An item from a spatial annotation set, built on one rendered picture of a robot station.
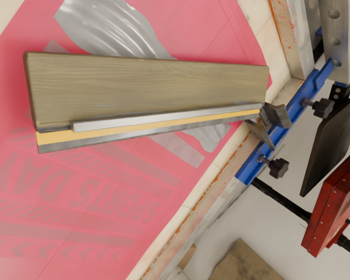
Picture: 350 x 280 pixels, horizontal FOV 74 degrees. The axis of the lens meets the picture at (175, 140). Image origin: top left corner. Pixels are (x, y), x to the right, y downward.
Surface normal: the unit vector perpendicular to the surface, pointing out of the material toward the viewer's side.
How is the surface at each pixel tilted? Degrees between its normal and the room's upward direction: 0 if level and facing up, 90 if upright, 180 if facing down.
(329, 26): 90
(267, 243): 90
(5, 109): 0
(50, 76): 12
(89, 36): 4
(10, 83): 0
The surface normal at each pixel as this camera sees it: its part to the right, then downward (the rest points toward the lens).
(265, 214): -0.55, -0.40
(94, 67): 0.61, 0.25
